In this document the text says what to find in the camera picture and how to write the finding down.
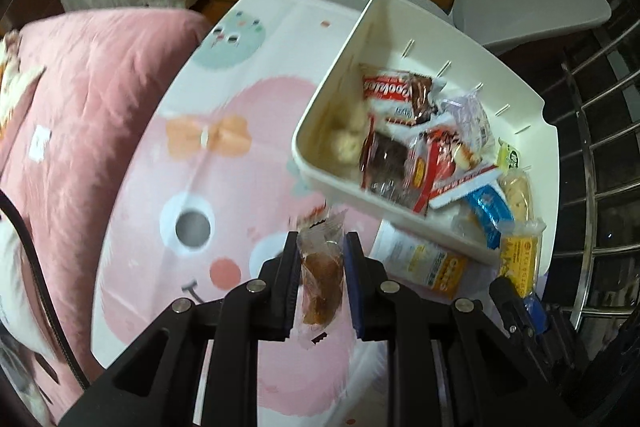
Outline yellow puffs clear bag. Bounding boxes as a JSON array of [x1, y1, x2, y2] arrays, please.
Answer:
[[498, 219, 546, 298]]

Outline barcode red-edged snack packet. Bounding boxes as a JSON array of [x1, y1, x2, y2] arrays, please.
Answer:
[[442, 91, 495, 154]]

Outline brown date clear packet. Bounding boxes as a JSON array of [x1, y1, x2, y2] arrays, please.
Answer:
[[297, 210, 346, 349]]

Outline red white snack packet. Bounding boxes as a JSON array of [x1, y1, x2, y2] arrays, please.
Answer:
[[404, 124, 500, 215]]

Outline cartoon printed table cover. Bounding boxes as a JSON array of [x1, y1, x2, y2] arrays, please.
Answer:
[[91, 0, 387, 426]]

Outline clear bag pale puffs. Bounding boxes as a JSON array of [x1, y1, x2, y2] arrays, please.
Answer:
[[320, 100, 369, 180]]

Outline blue yellow snack packet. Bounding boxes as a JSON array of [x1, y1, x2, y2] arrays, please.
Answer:
[[464, 185, 514, 249]]

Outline white plastic storage bin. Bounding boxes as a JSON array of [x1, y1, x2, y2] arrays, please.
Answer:
[[292, 0, 560, 265]]

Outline black cable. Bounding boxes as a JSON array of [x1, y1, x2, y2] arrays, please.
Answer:
[[0, 190, 91, 390]]

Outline metal window grille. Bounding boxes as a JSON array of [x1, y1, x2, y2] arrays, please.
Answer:
[[540, 22, 639, 336]]

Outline white orange snack box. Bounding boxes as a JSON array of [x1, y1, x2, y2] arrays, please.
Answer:
[[370, 221, 468, 299]]

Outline pale cookie clear packet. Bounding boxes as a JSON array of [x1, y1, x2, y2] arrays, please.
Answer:
[[498, 168, 535, 222]]

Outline pink quilted blanket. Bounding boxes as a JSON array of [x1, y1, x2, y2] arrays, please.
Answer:
[[1, 8, 210, 379]]

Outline brown chocolate snack packet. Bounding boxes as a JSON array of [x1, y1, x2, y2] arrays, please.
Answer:
[[359, 64, 446, 127]]

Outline yellow-green candy packet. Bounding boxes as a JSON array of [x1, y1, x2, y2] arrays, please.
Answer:
[[496, 139, 521, 172]]

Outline dark brown cake packet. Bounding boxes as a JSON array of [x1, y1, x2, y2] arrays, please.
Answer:
[[360, 116, 430, 215]]

